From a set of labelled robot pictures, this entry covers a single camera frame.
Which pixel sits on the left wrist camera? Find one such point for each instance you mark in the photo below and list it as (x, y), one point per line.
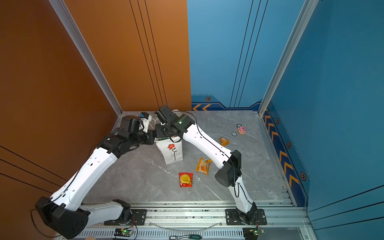
(146, 119)

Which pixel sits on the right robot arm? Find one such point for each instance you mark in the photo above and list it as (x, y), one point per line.
(229, 162)

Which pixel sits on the pink toy keychain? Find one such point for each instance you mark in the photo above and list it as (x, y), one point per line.
(240, 130)

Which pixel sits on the aluminium rail frame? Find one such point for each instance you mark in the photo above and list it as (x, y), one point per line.
(207, 218)

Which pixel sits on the red yellow snack packet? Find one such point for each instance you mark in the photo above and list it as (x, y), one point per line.
(186, 180)

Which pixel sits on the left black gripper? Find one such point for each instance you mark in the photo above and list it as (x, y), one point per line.
(150, 133)

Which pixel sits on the right aluminium corner post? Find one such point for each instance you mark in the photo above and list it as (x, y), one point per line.
(295, 37)

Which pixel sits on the aluminium corner post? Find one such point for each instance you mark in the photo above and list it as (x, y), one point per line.
(75, 34)
(295, 37)

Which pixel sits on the left green circuit board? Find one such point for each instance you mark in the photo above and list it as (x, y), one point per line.
(124, 234)

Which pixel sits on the small orange snack packet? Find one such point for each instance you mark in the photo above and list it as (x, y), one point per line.
(204, 166)

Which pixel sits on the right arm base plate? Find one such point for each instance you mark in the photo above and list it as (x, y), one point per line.
(235, 217)

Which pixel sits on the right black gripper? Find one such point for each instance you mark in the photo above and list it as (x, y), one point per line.
(159, 134)

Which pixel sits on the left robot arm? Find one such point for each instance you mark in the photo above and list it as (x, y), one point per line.
(64, 211)

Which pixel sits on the white paper bag with flower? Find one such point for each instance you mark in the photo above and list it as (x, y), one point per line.
(171, 148)

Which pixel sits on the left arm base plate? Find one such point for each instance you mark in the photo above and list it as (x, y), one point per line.
(129, 218)

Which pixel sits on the right circuit board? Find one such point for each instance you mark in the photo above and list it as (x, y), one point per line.
(252, 233)

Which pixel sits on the tiny orange candy packet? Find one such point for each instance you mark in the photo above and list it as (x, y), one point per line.
(224, 141)

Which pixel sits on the left aluminium corner post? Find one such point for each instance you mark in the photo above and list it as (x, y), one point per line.
(75, 34)

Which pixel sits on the green handled screwdriver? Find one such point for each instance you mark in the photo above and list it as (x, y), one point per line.
(188, 237)

